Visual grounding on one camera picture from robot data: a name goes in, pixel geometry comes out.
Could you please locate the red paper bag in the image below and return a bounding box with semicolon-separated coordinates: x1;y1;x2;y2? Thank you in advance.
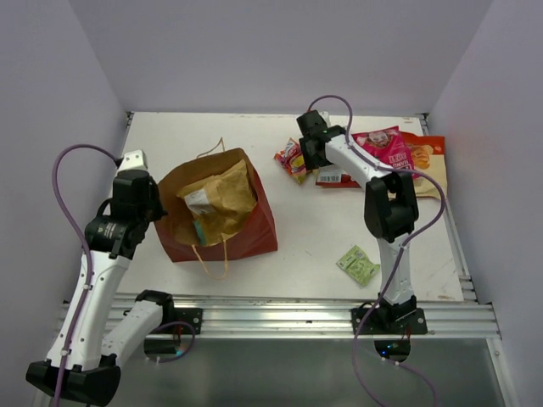
154;148;278;280

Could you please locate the brown kraft chips bag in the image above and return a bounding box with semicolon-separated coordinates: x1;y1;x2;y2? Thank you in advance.
176;159;257;247

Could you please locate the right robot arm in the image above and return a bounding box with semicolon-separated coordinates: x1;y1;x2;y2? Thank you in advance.
296;110;419;335

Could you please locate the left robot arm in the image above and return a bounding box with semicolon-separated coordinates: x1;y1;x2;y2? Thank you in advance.
25;170;176;406

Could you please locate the red white chips bag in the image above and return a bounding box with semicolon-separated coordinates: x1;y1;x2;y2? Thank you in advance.
315;165;360;188

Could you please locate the pink REAL chips bag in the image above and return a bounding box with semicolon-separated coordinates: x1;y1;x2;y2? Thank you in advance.
352;126;414;170

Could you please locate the orange beige chips bag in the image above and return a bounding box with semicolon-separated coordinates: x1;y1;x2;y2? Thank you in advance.
401;131;447;199

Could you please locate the orange yellow candy packet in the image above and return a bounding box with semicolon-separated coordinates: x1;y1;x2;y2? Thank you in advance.
274;138;315;185

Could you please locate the green small sachet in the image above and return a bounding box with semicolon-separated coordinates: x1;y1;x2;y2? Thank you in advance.
336;245;380;287

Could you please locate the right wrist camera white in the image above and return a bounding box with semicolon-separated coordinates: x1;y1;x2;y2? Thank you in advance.
319;111;332;126

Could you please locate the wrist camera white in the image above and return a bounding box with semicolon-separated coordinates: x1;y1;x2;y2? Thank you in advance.
115;149;148;171
319;111;332;126

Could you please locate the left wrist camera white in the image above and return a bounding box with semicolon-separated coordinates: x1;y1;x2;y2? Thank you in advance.
115;149;148;171

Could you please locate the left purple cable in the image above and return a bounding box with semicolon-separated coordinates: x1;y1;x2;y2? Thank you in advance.
51;143;122;407

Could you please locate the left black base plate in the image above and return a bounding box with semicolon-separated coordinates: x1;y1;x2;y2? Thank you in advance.
149;308;203;339

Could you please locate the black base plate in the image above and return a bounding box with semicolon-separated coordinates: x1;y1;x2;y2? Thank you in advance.
359;303;428;336
149;308;203;339

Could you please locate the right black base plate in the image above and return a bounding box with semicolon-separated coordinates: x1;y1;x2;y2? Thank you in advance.
359;303;428;336

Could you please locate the aluminium mounting rail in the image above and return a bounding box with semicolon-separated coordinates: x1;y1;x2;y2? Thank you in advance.
63;294;506;340

